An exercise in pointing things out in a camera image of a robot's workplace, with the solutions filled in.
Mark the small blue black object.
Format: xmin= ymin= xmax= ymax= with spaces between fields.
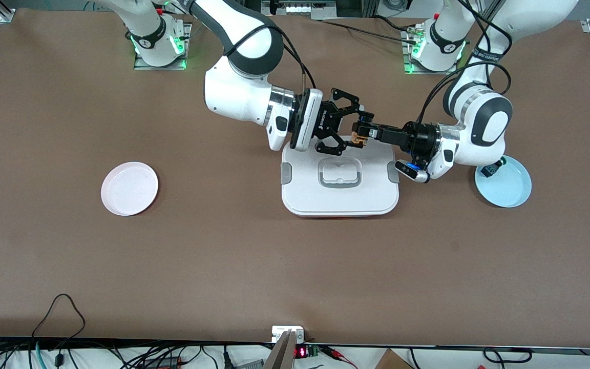
xmin=481 ymin=159 xmax=508 ymax=178

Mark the light blue round plate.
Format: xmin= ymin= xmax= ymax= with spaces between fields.
xmin=474 ymin=155 xmax=533 ymax=209

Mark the small white mounting block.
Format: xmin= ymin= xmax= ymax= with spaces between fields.
xmin=271 ymin=325 xmax=305 ymax=343

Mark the pink round plate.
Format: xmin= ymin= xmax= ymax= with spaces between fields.
xmin=100 ymin=161 xmax=159 ymax=216

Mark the red clip lead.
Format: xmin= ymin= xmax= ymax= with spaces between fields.
xmin=323 ymin=346 xmax=360 ymax=368

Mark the grey upright bar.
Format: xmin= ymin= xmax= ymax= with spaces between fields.
xmin=263 ymin=330 xmax=297 ymax=369

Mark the brown cardboard piece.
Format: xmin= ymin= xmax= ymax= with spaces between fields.
xmin=374 ymin=348 xmax=413 ymax=369

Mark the black power adapter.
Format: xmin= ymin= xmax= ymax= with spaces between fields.
xmin=144 ymin=356 xmax=183 ymax=369

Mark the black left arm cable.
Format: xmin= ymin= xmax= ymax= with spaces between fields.
xmin=420 ymin=0 xmax=512 ymax=124

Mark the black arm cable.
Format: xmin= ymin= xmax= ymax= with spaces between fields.
xmin=420 ymin=0 xmax=512 ymax=124
xmin=222 ymin=23 xmax=317 ymax=92

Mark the white lunch box grey handle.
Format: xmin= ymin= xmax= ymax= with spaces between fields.
xmin=280 ymin=137 xmax=400 ymax=219

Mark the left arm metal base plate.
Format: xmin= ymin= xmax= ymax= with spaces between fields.
xmin=402 ymin=28 xmax=458 ymax=75

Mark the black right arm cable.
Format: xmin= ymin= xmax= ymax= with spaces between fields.
xmin=222 ymin=23 xmax=317 ymax=92

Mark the black cable on table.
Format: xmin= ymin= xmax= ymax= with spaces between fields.
xmin=313 ymin=15 xmax=418 ymax=44

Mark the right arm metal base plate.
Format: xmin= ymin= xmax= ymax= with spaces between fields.
xmin=133 ymin=23 xmax=192 ymax=71

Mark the black coiled floor cable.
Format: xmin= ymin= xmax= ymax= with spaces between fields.
xmin=483 ymin=347 xmax=533 ymax=363

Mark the black looped cable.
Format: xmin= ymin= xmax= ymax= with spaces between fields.
xmin=31 ymin=294 xmax=87 ymax=354

